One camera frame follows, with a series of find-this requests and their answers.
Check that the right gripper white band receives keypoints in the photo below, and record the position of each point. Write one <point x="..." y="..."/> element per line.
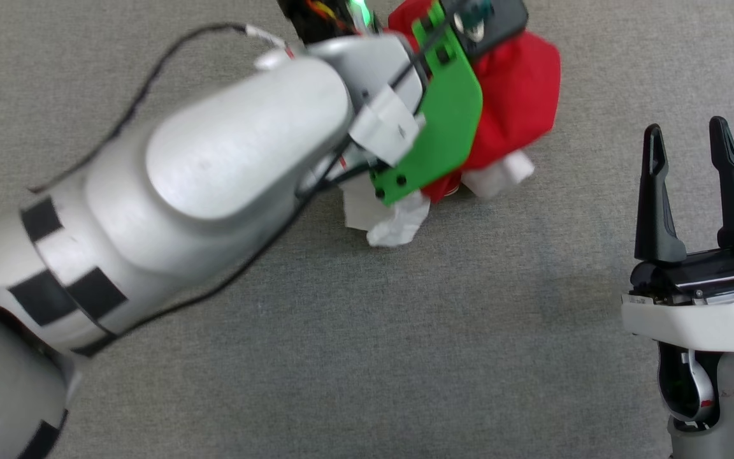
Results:
<point x="698" y="319"/>

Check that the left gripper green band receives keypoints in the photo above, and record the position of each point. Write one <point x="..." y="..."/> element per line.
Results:
<point x="450" y="115"/>

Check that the grey fabric sofa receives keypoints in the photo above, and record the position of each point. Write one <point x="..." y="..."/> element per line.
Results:
<point x="405" y="350"/>

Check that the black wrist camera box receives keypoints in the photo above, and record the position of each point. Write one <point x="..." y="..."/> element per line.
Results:
<point x="494" y="25"/>

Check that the red and white garment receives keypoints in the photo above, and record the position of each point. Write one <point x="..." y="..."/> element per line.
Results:
<point x="520" y="89"/>

